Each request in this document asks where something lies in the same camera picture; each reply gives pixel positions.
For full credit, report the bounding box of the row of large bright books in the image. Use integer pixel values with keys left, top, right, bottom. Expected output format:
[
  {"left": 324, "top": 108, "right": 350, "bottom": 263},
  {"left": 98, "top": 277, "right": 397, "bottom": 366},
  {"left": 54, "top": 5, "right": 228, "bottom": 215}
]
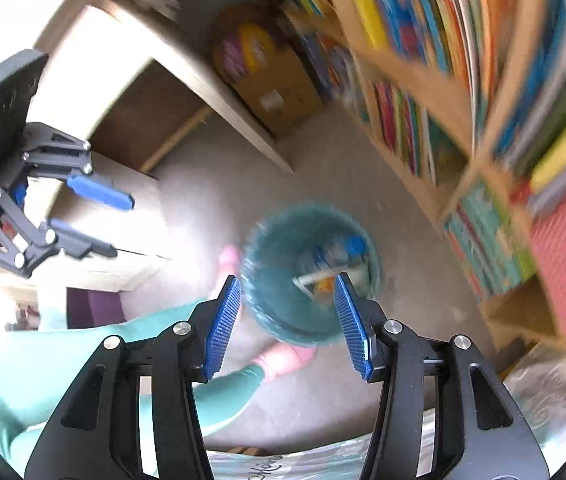
[{"left": 273, "top": 0, "right": 566, "bottom": 176}]

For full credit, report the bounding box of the white desk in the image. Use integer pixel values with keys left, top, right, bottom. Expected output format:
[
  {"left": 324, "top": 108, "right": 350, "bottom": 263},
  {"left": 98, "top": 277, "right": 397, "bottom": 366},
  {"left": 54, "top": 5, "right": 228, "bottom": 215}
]
[{"left": 0, "top": 0, "right": 296, "bottom": 292}]

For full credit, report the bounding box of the pink slipper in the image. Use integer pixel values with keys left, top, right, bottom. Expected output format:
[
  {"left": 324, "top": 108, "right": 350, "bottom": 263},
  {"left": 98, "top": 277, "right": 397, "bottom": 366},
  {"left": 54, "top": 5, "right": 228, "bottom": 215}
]
[
  {"left": 258, "top": 342, "right": 318, "bottom": 378},
  {"left": 217, "top": 244, "right": 244, "bottom": 286}
]

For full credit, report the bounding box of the row of teal spine books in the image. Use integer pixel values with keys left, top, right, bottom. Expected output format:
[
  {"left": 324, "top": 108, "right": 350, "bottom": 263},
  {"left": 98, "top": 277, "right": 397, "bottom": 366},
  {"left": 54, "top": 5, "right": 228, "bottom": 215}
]
[{"left": 445, "top": 180, "right": 536, "bottom": 297}]

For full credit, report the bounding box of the teal plastic waste bin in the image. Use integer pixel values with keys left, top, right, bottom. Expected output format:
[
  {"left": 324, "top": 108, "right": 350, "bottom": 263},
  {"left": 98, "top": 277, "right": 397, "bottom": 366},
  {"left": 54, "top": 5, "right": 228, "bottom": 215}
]
[{"left": 239, "top": 202, "right": 382, "bottom": 347}]

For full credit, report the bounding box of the person's leg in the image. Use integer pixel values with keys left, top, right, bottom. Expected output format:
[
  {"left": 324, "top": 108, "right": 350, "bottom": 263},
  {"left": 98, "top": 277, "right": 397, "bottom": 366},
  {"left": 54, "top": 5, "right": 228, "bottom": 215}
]
[
  {"left": 190, "top": 362, "right": 266, "bottom": 438},
  {"left": 0, "top": 300, "right": 204, "bottom": 461}
]

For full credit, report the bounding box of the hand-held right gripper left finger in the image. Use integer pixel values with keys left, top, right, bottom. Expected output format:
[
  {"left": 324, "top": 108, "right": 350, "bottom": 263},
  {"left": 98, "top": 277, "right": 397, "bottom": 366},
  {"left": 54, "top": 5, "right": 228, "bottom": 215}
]
[{"left": 24, "top": 275, "right": 242, "bottom": 480}]

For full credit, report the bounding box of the wooden bookshelf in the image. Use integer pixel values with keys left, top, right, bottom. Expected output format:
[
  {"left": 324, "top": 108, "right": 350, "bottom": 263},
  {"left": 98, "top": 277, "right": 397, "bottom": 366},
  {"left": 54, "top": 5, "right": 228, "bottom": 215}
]
[{"left": 263, "top": 0, "right": 566, "bottom": 361}]

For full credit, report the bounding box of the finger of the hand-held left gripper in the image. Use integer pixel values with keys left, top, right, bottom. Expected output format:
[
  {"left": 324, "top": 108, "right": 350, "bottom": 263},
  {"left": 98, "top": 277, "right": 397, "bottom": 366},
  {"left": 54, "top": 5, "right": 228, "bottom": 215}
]
[
  {"left": 0, "top": 187, "right": 117, "bottom": 279},
  {"left": 22, "top": 122, "right": 136, "bottom": 211}
]

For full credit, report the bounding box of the row of colourful picture books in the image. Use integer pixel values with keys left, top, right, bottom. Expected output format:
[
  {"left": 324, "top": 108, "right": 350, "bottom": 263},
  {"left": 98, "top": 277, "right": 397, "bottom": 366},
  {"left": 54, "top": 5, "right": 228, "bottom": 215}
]
[{"left": 358, "top": 80, "right": 444, "bottom": 182}]

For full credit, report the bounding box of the brown cardboard box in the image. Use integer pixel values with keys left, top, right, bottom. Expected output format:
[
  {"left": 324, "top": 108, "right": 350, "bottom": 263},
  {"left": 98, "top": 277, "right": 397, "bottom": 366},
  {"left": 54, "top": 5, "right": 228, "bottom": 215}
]
[{"left": 235, "top": 45, "right": 326, "bottom": 137}]

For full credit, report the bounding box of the white cardboard box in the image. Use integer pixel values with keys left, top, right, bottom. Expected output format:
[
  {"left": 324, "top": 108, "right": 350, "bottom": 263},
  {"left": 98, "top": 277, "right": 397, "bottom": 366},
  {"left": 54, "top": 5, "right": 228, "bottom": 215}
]
[{"left": 293, "top": 266, "right": 366, "bottom": 297}]

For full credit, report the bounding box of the silver patterned bag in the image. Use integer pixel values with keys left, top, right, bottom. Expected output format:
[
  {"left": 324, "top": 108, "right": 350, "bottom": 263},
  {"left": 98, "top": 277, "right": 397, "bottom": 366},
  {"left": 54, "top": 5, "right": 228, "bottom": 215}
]
[{"left": 208, "top": 345, "right": 566, "bottom": 480}]

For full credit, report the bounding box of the dark purple block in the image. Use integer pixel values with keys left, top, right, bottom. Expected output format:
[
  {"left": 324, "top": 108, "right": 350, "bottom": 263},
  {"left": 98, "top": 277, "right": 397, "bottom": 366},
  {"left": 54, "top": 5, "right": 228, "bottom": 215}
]
[{"left": 65, "top": 287, "right": 126, "bottom": 329}]

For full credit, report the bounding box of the person's left leg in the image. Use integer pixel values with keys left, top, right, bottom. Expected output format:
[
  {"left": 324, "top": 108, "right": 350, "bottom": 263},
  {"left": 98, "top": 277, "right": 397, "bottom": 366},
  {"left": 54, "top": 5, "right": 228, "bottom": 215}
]
[{"left": 0, "top": 300, "right": 204, "bottom": 461}]

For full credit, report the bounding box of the blue label water bottle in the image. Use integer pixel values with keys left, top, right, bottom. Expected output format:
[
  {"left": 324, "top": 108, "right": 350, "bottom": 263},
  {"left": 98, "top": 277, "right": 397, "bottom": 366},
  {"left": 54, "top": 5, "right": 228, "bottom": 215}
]
[{"left": 308, "top": 237, "right": 368, "bottom": 269}]

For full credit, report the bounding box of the orange label drink bottle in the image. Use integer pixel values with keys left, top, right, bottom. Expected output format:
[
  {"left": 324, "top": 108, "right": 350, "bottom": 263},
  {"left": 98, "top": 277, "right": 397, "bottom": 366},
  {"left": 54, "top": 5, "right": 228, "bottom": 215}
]
[{"left": 313, "top": 280, "right": 340, "bottom": 305}]

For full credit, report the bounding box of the person's right leg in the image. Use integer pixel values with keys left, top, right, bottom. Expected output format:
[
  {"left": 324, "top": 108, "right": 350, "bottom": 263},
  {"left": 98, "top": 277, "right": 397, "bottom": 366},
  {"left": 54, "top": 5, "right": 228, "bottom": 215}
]
[{"left": 190, "top": 362, "right": 266, "bottom": 438}]

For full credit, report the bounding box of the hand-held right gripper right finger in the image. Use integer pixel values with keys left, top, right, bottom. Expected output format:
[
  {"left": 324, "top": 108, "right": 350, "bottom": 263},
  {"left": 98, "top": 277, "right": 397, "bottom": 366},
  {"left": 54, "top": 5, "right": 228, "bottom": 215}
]
[{"left": 334, "top": 272, "right": 551, "bottom": 480}]

